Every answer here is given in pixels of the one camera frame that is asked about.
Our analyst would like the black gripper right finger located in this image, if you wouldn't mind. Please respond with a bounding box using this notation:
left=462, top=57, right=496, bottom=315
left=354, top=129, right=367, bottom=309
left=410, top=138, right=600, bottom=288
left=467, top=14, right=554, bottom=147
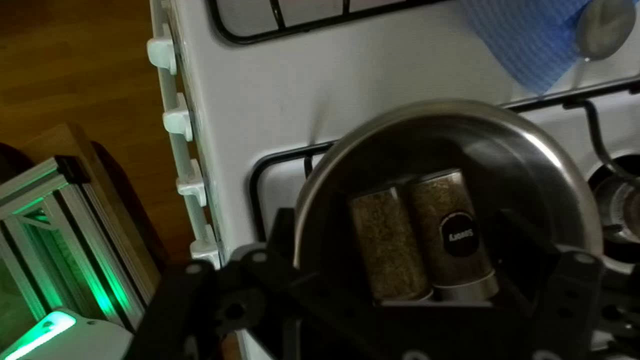
left=498, top=208, right=607, bottom=360

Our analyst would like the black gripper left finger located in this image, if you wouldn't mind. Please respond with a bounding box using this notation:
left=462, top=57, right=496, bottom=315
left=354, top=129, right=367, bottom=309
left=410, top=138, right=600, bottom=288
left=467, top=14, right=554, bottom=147
left=125, top=207, right=362, bottom=360

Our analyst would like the stainless steel bowl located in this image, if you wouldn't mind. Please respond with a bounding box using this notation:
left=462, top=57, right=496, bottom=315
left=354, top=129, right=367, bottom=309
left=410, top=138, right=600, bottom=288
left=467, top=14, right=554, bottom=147
left=293, top=99, right=607, bottom=316

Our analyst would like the white stove knob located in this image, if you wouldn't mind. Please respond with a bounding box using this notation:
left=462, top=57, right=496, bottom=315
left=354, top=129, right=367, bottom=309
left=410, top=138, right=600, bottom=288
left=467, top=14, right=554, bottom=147
left=189, top=226, right=225, bottom=271
left=163, top=93, right=197, bottom=143
left=147, top=27, right=181, bottom=77
left=177, top=159, right=210, bottom=208

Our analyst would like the gas stove burner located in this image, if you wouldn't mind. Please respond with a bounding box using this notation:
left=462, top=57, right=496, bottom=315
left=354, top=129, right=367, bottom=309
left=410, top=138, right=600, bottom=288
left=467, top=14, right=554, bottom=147
left=586, top=156, right=640, bottom=267

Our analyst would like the black stove grate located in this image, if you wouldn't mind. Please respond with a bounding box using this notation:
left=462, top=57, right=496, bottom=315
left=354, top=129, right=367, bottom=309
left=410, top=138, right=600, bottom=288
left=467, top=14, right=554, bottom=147
left=209, top=0, right=445, bottom=49
left=507, top=79, right=640, bottom=192
left=249, top=141, right=337, bottom=245

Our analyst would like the white gas stove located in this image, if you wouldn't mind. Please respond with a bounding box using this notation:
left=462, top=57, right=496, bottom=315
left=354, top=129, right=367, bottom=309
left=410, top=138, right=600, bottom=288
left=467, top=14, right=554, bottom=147
left=147, top=0, right=640, bottom=360

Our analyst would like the white box green light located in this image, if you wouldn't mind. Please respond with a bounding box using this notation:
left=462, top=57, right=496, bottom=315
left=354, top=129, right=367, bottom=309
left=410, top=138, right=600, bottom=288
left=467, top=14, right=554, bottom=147
left=0, top=307, right=136, bottom=360

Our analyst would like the pepper shaker black label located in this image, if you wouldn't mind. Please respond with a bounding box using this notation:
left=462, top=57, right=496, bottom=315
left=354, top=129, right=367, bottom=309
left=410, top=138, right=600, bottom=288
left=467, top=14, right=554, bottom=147
left=407, top=168, right=503, bottom=305

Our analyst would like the glass pepper shaker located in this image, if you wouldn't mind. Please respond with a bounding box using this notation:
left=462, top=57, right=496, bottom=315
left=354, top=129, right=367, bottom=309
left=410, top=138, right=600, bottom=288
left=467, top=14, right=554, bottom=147
left=349, top=185, right=433, bottom=307

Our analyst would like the blue checked cloth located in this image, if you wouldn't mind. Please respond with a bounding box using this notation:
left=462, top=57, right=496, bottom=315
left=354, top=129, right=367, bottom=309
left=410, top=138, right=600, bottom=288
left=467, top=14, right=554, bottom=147
left=458, top=0, right=602, bottom=96

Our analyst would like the metal spoon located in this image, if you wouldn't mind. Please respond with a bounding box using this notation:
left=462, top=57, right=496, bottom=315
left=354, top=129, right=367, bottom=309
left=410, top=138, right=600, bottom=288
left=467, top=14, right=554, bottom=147
left=577, top=0, right=638, bottom=62

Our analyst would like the aluminium frame cart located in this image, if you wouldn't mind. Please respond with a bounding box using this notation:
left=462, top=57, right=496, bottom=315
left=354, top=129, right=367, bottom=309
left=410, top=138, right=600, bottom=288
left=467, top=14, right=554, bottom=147
left=0, top=156, right=165, bottom=336

